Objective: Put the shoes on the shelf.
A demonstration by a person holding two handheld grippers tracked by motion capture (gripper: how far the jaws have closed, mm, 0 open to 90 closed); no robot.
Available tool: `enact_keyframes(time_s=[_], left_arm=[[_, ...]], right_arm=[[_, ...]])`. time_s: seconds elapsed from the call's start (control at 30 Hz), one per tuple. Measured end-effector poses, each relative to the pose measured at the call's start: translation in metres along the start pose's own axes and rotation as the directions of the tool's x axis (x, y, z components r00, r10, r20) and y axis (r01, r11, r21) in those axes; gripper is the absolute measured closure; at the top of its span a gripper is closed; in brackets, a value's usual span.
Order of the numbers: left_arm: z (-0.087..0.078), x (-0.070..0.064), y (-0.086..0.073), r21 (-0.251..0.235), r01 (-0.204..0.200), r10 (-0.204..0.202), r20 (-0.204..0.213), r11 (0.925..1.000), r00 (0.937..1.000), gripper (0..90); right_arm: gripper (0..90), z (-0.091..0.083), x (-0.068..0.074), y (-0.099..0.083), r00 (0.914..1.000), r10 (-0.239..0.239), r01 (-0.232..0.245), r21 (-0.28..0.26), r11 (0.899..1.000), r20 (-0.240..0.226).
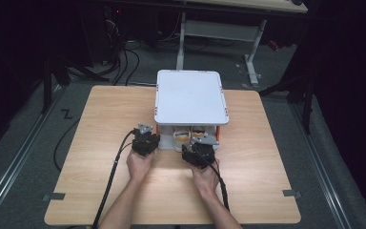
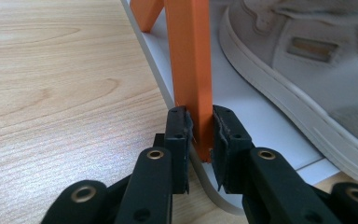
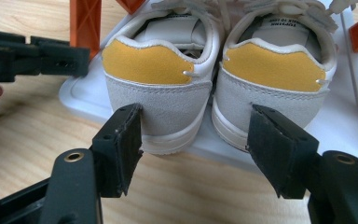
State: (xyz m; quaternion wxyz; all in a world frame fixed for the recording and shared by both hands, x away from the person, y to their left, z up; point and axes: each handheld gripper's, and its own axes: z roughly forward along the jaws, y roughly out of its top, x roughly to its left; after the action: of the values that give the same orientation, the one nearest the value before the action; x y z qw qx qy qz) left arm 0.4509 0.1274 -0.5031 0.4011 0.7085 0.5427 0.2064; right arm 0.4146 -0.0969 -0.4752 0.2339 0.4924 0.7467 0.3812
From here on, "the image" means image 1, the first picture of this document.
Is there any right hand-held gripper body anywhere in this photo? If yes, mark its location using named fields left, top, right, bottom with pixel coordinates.
left=184, top=135, right=220, bottom=170

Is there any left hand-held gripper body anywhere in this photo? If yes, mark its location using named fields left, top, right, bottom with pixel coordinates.
left=131, top=122, right=160, bottom=157

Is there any white two-tier shoe rack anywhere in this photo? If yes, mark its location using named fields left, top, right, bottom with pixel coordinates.
left=153, top=69, right=231, bottom=151

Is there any person's left hand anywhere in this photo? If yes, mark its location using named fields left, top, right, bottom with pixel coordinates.
left=126, top=148, right=157, bottom=184

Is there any person's right hand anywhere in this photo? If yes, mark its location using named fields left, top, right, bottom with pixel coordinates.
left=191, top=157, right=221, bottom=200

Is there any grey tape piece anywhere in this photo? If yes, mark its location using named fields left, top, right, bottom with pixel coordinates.
left=281, top=189, right=302, bottom=199
left=42, top=192, right=67, bottom=202

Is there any black metal stand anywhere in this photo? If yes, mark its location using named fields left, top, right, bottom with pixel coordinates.
left=258, top=74, right=316, bottom=135
left=40, top=52, right=72, bottom=115

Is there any dark computer case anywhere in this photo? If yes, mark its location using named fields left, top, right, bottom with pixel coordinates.
left=77, top=4, right=125, bottom=66

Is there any desk with white legs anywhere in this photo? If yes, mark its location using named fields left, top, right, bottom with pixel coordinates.
left=174, top=0, right=309, bottom=88

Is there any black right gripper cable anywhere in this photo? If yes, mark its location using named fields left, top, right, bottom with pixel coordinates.
left=199, top=152, right=232, bottom=213

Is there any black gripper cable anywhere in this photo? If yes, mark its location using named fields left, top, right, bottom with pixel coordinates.
left=91, top=128, right=140, bottom=229
left=199, top=152, right=232, bottom=213

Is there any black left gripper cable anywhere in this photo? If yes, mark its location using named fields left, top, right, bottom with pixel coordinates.
left=91, top=128, right=140, bottom=229

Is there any bundle of black cables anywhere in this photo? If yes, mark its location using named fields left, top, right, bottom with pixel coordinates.
left=93, top=18, right=141, bottom=87

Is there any black floor cable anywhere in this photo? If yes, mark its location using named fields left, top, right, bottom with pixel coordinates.
left=52, top=116, right=82, bottom=173

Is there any metal floor rail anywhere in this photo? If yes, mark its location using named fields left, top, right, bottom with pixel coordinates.
left=289, top=102, right=355, bottom=229
left=0, top=85, right=65, bottom=223

